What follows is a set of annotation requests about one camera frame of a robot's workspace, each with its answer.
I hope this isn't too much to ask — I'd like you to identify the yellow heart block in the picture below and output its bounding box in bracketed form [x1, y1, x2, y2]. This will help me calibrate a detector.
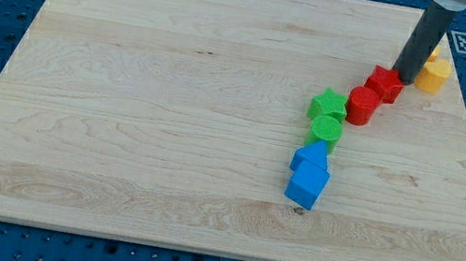
[414, 59, 452, 94]

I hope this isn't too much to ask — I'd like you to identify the blue triangle block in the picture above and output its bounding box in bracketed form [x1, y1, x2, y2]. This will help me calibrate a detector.
[289, 140, 328, 171]

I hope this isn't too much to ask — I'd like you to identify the wooden board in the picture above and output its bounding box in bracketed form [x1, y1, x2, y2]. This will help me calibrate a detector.
[0, 0, 466, 261]

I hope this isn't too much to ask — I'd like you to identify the blue cube block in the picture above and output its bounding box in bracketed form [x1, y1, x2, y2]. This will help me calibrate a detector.
[284, 161, 331, 210]

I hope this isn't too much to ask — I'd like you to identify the green cylinder block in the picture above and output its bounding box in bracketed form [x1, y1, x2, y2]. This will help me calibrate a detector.
[305, 114, 343, 155]

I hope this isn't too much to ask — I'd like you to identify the green star block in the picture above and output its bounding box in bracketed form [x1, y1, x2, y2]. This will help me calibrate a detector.
[307, 88, 348, 122]

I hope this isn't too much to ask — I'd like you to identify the red cylinder block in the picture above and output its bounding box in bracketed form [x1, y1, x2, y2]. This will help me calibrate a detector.
[345, 86, 382, 126]

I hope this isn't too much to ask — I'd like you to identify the red star block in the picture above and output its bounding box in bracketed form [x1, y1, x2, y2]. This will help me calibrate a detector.
[364, 65, 404, 105]

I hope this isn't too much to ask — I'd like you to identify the yellow block behind rod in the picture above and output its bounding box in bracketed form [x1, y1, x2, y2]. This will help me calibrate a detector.
[427, 45, 440, 63]

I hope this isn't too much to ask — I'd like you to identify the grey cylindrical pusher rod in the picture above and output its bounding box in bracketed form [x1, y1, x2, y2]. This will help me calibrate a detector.
[391, 1, 458, 85]

